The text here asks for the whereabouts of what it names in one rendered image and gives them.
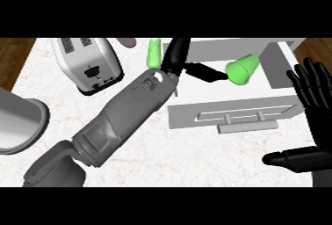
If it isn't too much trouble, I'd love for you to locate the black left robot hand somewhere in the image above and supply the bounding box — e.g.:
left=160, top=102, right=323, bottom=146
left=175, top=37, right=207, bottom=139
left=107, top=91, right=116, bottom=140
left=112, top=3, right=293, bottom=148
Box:
left=159, top=37, right=230, bottom=83

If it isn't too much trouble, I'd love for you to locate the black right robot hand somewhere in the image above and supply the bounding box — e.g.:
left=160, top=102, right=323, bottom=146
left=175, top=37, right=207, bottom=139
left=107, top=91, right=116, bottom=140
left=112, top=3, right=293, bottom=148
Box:
left=261, top=56, right=332, bottom=174

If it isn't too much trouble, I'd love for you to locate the white open drawer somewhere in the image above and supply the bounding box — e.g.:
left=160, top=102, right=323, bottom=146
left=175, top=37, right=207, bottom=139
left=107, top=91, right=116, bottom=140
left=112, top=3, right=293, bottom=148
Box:
left=160, top=37, right=306, bottom=110

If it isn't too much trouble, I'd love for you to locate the green cup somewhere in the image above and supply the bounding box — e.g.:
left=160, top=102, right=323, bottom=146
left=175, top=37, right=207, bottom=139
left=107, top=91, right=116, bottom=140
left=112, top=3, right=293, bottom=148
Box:
left=224, top=54, right=261, bottom=86

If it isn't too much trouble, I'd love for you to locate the green bottle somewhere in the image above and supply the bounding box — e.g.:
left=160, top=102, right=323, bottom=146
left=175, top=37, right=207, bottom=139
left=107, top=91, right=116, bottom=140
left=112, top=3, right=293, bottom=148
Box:
left=144, top=38, right=163, bottom=70

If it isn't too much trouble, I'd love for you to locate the purple rounded object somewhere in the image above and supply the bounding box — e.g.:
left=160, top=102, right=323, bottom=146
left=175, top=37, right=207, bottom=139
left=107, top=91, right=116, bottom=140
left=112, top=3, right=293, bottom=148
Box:
left=116, top=37, right=137, bottom=49

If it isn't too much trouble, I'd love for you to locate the silver toaster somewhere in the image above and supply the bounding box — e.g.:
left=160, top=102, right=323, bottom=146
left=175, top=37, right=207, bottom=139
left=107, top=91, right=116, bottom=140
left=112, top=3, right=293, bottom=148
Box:
left=48, top=37, right=125, bottom=98

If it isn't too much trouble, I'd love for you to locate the grey metal pot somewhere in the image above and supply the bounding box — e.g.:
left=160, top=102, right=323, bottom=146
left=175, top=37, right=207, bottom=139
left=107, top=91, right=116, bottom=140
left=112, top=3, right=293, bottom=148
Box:
left=0, top=87, right=51, bottom=156

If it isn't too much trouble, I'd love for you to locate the grey drawer front with handle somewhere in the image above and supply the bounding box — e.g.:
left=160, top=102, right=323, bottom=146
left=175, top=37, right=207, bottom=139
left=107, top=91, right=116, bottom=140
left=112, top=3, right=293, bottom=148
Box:
left=165, top=95, right=305, bottom=135

